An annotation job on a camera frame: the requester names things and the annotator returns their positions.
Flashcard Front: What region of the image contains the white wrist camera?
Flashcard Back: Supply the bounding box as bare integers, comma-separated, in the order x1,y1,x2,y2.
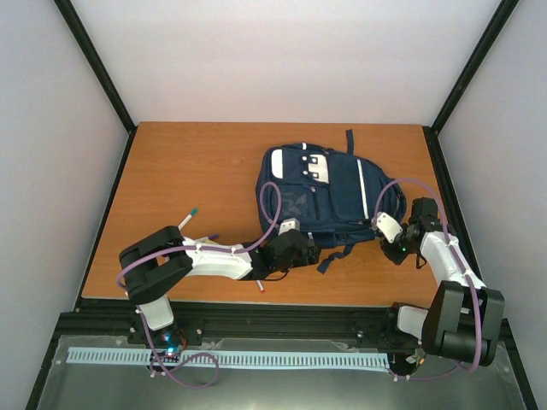
279,218,300,235
373,212,403,243

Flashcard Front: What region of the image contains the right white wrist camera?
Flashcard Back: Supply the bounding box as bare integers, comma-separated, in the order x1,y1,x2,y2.
373,212,403,243

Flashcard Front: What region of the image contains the black frame post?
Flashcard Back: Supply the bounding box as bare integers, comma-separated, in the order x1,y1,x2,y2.
53,0,138,132
429,0,521,133

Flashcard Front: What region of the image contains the red marker pen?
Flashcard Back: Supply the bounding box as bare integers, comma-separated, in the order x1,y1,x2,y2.
256,280,265,294

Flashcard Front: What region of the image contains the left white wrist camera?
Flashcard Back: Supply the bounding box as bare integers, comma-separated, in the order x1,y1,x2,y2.
279,218,300,235

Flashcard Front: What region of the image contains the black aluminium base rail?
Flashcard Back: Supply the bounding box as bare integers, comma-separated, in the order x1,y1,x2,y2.
55,298,512,355

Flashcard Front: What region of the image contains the light blue slotted cable duct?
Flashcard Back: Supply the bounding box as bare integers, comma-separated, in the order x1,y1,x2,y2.
66,347,389,372

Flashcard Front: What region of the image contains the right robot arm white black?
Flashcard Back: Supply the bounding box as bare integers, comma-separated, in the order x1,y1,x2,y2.
374,197,505,368

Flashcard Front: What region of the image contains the left black frame post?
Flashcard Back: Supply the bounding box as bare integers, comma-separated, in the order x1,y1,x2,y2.
53,0,138,132

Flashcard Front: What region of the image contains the purple capped white marker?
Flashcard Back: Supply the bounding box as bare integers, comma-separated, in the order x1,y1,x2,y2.
196,233,220,242

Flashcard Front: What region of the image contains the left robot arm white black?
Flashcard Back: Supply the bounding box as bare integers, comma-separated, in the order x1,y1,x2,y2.
117,224,321,344

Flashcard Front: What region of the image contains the teal capped white marker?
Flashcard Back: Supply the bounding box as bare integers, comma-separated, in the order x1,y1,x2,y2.
178,208,198,231

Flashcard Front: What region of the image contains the right black frame post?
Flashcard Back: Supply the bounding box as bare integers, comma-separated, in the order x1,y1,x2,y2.
429,0,521,133

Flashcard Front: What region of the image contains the navy blue student backpack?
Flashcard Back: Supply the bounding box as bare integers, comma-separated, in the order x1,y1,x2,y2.
256,130,407,273

